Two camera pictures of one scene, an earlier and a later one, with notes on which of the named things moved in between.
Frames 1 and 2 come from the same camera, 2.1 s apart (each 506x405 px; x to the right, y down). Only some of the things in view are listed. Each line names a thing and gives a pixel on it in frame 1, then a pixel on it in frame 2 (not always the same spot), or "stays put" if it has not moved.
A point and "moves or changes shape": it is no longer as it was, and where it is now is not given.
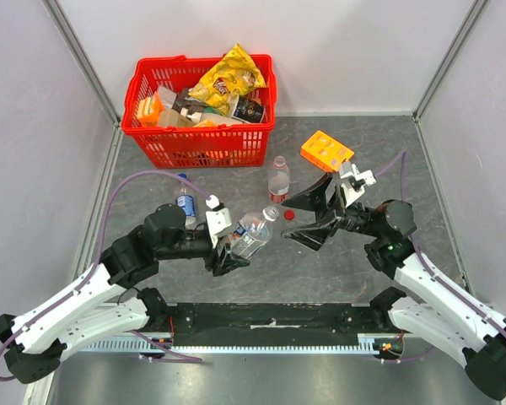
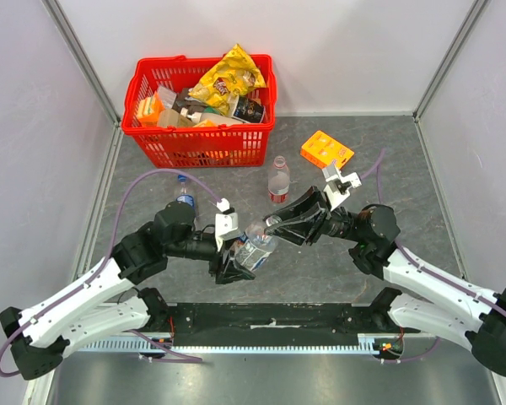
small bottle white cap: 253,232 moves or changes shape
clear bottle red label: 278,180 stays put
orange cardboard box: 325,152 stays put
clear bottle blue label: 187,202 stays put
